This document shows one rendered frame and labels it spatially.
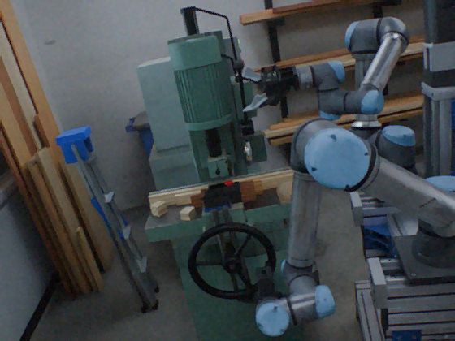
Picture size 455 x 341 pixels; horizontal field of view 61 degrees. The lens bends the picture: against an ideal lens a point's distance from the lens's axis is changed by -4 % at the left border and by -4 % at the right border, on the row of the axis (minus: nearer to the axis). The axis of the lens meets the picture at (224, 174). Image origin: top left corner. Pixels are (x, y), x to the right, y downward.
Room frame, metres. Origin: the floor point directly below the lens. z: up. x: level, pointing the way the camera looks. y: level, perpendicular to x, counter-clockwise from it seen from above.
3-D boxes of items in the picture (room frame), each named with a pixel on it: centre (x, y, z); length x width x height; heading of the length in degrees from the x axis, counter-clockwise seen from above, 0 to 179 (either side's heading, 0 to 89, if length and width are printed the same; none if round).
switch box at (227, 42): (1.77, -0.14, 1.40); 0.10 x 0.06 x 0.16; 177
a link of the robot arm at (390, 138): (1.41, -0.68, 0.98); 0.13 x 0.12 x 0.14; 43
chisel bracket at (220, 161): (1.48, 0.01, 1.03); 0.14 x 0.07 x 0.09; 177
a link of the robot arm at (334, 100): (1.31, -0.41, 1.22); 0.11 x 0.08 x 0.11; 43
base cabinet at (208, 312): (1.58, 0.01, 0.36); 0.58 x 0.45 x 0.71; 177
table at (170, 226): (1.35, 0.02, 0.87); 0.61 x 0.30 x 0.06; 87
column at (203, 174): (1.75, 0.00, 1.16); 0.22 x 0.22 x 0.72; 87
